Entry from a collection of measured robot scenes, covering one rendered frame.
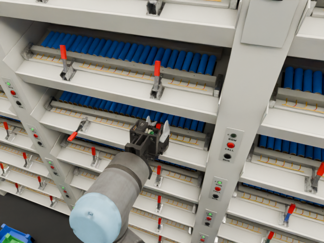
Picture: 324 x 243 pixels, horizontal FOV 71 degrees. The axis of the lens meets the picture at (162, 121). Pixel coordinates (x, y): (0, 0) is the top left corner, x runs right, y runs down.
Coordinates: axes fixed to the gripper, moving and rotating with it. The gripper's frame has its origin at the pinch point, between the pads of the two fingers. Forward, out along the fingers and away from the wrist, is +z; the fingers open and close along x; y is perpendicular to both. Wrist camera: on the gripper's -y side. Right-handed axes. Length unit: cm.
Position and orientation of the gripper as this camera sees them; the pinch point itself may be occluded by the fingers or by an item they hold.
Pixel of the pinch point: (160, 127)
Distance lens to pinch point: 69.2
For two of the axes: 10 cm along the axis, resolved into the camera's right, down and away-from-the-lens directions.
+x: -9.4, -2.2, 2.5
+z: 3.3, -5.0, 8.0
